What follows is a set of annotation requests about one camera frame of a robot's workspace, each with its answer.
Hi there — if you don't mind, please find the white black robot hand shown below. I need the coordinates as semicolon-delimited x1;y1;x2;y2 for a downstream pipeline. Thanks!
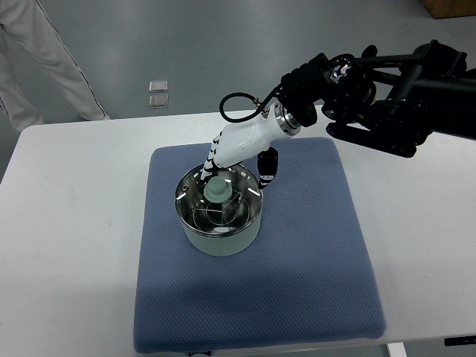
200;102;300;189

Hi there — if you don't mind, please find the glass lid with green knob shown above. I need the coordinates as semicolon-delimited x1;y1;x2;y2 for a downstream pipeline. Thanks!
175;164;263;238

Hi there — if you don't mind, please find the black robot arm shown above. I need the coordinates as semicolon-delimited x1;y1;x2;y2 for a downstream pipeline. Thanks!
274;40;475;158

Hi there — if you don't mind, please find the green pot with steel interior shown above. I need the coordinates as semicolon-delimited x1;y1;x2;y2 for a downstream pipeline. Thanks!
174;161;263;258

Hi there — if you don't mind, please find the upper metal floor plate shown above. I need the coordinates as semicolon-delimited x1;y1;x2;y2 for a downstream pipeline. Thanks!
149;80;168;93

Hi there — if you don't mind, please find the blue textured mat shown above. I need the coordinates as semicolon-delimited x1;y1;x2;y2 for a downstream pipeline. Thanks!
134;138;386;353

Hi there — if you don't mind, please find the person in white clothing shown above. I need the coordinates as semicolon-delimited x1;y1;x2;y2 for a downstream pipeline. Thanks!
0;0;111;134

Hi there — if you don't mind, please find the brown cardboard box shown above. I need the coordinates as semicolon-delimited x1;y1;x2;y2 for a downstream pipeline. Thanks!
420;0;475;19

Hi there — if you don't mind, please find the black cable on hand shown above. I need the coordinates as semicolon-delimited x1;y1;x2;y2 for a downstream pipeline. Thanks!
219;91;269;123

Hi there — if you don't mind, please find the wire steaming rack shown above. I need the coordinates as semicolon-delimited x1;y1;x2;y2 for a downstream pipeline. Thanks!
192;199;249;231

